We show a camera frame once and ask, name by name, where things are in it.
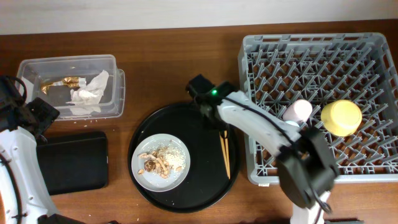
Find wooden chopstick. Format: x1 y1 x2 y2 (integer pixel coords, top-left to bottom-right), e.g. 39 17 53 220
219 133 230 179
224 130 231 179

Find gold coffee sachet wrapper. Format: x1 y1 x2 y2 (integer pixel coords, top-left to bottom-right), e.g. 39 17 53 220
40 77 86 94

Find white tissue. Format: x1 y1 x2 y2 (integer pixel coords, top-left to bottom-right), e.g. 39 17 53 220
68 70 109 116

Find food scraps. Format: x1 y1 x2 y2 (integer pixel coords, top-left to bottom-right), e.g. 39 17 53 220
137 144 187 179

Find grey plate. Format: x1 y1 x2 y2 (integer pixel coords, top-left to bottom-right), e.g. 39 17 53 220
131 134 190 192

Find pink cup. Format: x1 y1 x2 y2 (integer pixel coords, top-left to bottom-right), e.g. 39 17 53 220
282 100 313 124

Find yellow bowl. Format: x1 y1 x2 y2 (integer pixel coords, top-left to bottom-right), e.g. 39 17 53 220
321 100 363 137

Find blue cup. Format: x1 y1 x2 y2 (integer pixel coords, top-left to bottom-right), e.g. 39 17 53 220
285 121 300 128

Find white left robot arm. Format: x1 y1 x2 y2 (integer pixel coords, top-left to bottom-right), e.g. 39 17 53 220
1 76 76 224

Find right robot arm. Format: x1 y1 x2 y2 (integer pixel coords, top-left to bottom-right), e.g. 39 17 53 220
186 75 339 223

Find clear plastic waste bin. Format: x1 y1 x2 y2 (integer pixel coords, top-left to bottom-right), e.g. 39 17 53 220
17 55 126 121

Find grey dishwasher rack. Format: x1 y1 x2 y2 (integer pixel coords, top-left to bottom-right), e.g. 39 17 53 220
238 33 397 183

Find round black serving tray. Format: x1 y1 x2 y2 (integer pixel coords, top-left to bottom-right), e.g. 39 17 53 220
127 103 241 213

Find black rectangular tray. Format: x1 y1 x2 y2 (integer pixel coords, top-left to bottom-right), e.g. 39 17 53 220
37 131 108 195

